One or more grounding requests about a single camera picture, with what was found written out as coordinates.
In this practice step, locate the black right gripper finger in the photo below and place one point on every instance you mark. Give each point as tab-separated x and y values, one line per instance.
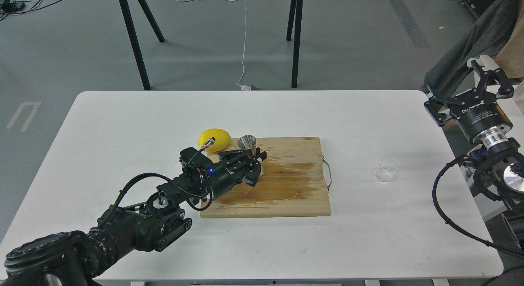
489	73
438	107

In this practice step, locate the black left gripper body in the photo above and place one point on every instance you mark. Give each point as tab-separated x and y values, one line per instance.
220	180

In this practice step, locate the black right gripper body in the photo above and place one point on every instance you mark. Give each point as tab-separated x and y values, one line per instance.
477	112

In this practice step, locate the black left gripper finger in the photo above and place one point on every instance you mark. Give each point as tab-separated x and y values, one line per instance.
248	170
229	156

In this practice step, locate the steel double jigger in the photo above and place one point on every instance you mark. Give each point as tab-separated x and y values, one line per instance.
248	144

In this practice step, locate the small clear glass cup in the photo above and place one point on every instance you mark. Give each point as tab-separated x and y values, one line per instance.
387	169

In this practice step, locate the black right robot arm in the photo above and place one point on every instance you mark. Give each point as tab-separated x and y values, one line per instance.
496	161

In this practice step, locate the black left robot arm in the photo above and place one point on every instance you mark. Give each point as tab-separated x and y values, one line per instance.
77	258

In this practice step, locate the yellow lemon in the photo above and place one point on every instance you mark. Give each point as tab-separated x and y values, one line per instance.
214	140

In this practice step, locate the person in tan shirt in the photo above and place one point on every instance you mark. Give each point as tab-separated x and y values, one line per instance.
511	57

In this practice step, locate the wooden cutting board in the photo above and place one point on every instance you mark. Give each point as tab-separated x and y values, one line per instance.
292	185

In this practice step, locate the black metal trestle table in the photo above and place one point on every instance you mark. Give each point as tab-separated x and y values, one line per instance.
215	29

